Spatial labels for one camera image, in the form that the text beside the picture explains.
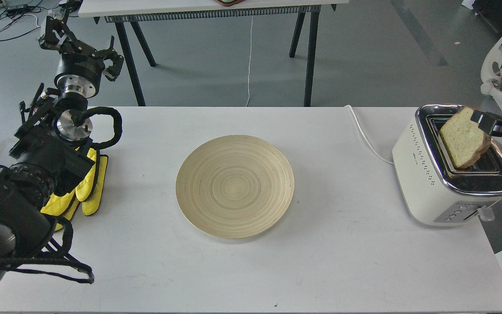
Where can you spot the cream white toaster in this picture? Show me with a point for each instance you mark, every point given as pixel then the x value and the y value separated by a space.
pixel 437 193

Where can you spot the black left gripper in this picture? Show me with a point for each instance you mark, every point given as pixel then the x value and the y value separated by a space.
pixel 74 69

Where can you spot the yellow oven mitt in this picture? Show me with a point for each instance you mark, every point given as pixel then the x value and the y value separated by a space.
pixel 86 196

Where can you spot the round wooden plate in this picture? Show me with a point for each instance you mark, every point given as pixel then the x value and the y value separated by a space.
pixel 235 186

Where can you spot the slice of bread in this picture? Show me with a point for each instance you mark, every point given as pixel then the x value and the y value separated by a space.
pixel 463 139

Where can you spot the white background table black legs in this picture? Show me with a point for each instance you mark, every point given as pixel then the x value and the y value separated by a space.
pixel 120 12

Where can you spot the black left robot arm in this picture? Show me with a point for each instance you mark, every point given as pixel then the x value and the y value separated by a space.
pixel 57 132

